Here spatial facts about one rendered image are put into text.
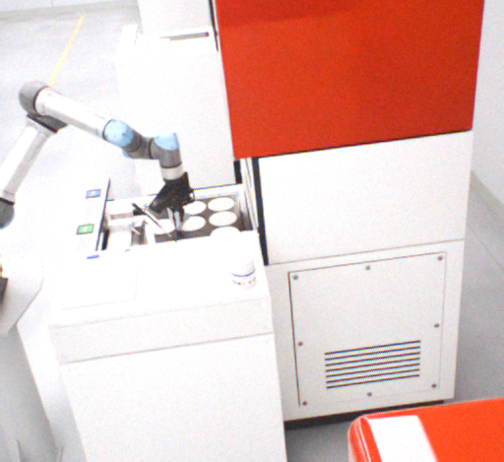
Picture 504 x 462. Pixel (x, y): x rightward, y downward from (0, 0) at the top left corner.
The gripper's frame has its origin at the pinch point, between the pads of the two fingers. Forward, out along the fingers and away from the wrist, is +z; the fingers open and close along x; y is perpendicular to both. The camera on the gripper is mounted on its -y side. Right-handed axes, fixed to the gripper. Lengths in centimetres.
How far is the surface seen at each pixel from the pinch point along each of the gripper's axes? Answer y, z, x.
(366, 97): 37, -46, -54
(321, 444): 17, 91, -46
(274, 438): -16, 52, -54
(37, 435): -57, 72, 30
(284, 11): 20, -74, -39
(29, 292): -46, 9, 24
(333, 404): 26, 78, -45
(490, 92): 229, 25, -7
